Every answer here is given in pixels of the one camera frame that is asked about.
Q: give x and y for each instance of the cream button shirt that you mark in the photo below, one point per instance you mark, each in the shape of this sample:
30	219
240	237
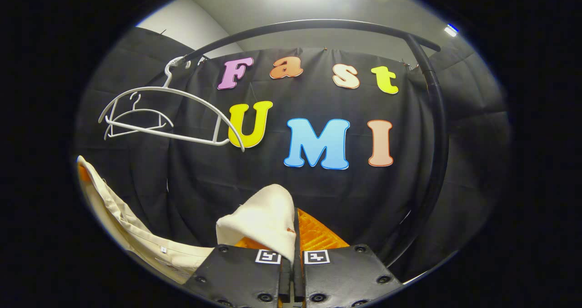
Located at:
266	217

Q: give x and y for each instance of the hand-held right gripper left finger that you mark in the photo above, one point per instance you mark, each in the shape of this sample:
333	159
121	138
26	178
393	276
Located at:
236	276

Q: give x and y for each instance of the small ceiling light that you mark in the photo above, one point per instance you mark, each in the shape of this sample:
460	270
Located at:
451	30

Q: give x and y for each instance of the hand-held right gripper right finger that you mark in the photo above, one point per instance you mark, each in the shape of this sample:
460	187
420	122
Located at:
298	271

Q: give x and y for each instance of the large white clothes hanger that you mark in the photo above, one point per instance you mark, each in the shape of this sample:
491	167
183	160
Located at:
182	94

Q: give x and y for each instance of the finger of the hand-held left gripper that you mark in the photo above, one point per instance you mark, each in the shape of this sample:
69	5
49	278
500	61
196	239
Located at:
82	174

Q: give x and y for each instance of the black backdrop cloth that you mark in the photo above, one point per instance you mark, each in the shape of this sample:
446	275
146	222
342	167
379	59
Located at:
318	189

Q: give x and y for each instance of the small white clothes hanger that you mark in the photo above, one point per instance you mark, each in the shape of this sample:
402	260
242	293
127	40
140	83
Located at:
144	111

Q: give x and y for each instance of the black clothes rack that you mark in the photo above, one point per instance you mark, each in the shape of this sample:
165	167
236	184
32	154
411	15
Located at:
436	130

